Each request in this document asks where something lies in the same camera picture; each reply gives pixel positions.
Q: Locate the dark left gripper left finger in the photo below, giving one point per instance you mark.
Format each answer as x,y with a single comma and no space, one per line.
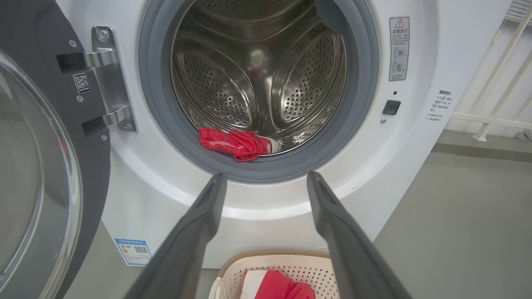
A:
187,241

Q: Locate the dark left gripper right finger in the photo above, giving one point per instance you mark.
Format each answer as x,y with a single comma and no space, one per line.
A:
349,249

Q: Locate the red and white jersey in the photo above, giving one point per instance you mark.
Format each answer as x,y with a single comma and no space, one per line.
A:
274,286

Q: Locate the red mesh garment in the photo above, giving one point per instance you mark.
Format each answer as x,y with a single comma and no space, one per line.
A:
232,143

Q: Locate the black washing machine door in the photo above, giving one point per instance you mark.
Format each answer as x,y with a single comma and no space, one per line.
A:
96,174

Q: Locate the cream perforated laundry basket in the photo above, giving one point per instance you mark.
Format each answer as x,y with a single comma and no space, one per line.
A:
307,272

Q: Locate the white front-load washing machine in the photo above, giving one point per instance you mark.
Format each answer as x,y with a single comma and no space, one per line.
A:
415,145

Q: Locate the silver metal door hinge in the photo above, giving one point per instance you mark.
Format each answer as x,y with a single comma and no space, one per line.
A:
110,79

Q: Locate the blue energy label sticker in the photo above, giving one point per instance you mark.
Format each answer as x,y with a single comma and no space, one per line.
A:
133,251

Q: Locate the small QR code sticker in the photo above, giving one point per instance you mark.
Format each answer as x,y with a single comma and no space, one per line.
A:
81,83

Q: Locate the white metal rack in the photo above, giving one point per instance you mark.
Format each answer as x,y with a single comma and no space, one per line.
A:
490,121

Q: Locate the grey warning sticker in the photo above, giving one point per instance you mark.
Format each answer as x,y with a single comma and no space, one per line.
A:
399,50

